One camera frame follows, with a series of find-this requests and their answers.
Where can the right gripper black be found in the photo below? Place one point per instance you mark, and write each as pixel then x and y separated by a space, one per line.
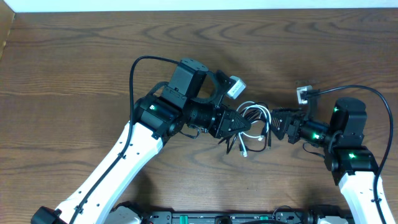
pixel 286 117

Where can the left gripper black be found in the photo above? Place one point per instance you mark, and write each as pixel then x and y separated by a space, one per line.
pixel 219 121

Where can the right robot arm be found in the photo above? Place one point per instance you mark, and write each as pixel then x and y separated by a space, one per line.
pixel 351 164

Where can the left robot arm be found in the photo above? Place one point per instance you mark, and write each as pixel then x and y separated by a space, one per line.
pixel 154 120

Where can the cardboard box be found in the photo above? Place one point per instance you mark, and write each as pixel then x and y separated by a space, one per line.
pixel 7 16

